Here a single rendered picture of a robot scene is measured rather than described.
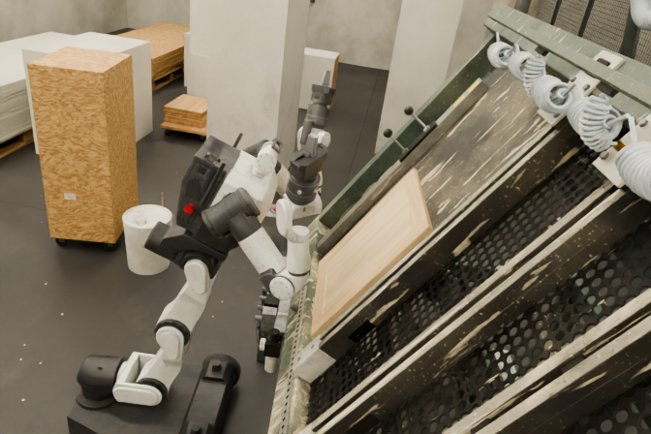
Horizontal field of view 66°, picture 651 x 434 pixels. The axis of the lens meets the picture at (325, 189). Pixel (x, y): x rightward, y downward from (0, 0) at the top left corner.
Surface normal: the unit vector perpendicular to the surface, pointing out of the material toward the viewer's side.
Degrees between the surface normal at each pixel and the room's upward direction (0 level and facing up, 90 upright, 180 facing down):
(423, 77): 90
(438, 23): 90
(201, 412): 0
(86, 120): 90
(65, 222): 90
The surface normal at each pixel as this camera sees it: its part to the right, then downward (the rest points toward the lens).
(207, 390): 0.13, -0.89
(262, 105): -0.16, 0.42
